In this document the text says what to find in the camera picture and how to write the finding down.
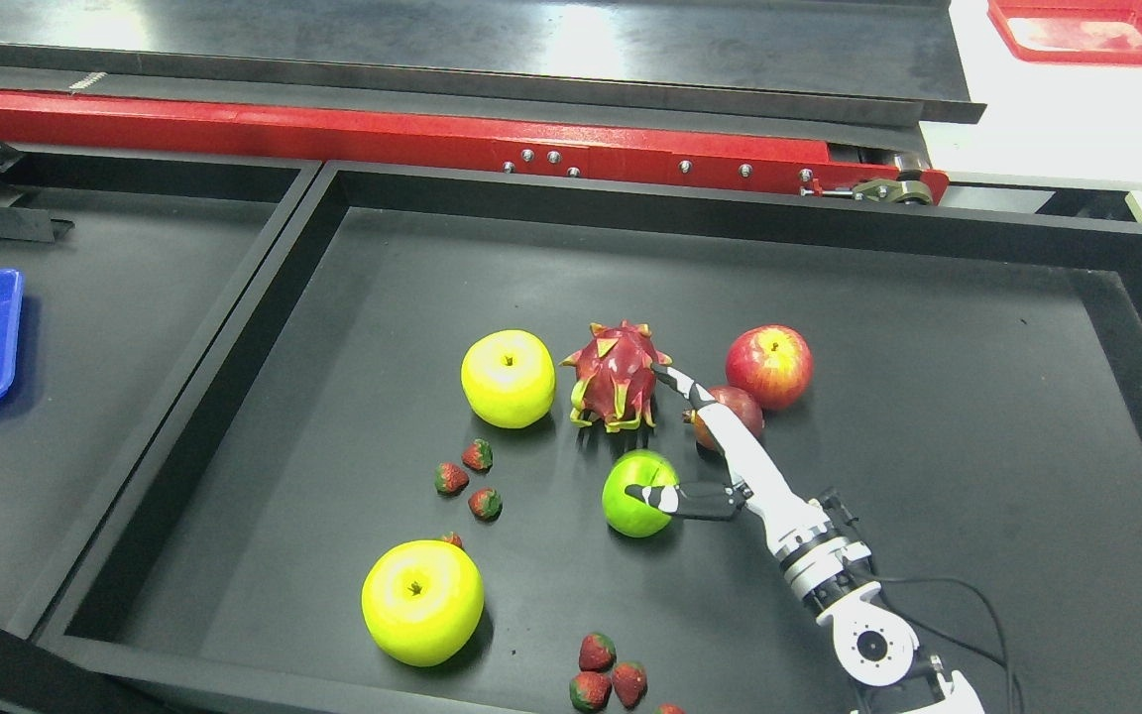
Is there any red apple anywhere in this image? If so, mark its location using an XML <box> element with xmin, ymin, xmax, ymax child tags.
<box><xmin>725</xmin><ymin>324</ymin><xmax>813</xmax><ymax>412</ymax></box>

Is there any dark red fruit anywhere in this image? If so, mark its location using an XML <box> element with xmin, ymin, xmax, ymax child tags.
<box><xmin>681</xmin><ymin>385</ymin><xmax>764</xmax><ymax>454</ymax></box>

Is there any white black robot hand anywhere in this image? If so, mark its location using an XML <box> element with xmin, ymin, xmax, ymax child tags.
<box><xmin>625</xmin><ymin>366</ymin><xmax>851</xmax><ymax>565</ymax></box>

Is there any yellow apple lower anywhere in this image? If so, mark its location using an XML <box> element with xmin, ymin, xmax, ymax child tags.
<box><xmin>361</xmin><ymin>539</ymin><xmax>486</xmax><ymax>667</ymax></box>

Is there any yellow apple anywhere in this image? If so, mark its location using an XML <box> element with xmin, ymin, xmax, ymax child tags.
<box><xmin>459</xmin><ymin>329</ymin><xmax>556</xmax><ymax>430</ymax></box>
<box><xmin>361</xmin><ymin>539</ymin><xmax>486</xmax><ymax>667</ymax></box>

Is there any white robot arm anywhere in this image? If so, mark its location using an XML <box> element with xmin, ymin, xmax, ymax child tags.
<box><xmin>765</xmin><ymin>496</ymin><xmax>984</xmax><ymax>713</ymax></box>

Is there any green apple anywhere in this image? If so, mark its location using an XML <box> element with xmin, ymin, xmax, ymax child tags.
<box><xmin>602</xmin><ymin>449</ymin><xmax>679</xmax><ymax>538</ymax></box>

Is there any black shelf unit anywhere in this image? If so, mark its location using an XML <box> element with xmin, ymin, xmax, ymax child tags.
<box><xmin>0</xmin><ymin>0</ymin><xmax>1142</xmax><ymax>714</ymax></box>

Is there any yellow apple upper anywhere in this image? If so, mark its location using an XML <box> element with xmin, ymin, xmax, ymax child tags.
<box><xmin>459</xmin><ymin>329</ymin><xmax>556</xmax><ymax>430</ymax></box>

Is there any red shelf beam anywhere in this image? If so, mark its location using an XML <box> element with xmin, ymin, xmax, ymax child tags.
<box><xmin>0</xmin><ymin>89</ymin><xmax>949</xmax><ymax>199</ymax></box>

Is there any red dragon fruit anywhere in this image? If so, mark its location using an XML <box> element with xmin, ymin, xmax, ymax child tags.
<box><xmin>558</xmin><ymin>320</ymin><xmax>671</xmax><ymax>433</ymax></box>

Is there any red plastic tray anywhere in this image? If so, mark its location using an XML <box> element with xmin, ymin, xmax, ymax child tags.
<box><xmin>986</xmin><ymin>1</ymin><xmax>1142</xmax><ymax>66</ymax></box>

